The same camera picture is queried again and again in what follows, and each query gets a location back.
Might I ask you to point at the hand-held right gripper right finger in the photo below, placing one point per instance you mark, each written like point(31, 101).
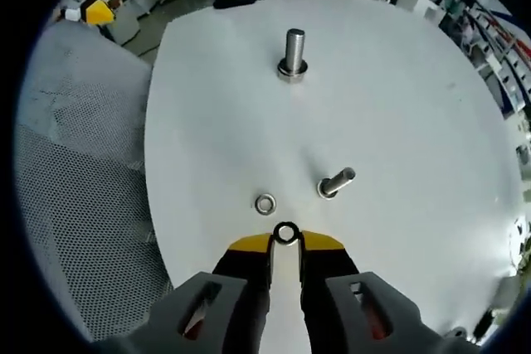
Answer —
point(365, 312)

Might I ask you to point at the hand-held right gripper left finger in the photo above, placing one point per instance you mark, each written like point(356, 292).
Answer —
point(232, 304)

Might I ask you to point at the silver metal washer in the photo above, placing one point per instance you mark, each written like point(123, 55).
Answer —
point(321, 193)
point(276, 233)
point(259, 205)

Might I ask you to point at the thin threaded stud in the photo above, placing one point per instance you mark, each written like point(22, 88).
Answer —
point(342, 176)

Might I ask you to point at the thick threaded stud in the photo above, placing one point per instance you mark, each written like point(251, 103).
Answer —
point(295, 47)

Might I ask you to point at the white low cabinet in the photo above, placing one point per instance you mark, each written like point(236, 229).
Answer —
point(128, 22)

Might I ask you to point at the grey mesh office chair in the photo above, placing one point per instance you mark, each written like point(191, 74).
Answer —
point(83, 163)

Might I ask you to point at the metal shelving rack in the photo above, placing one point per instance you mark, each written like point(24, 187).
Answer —
point(498, 64)

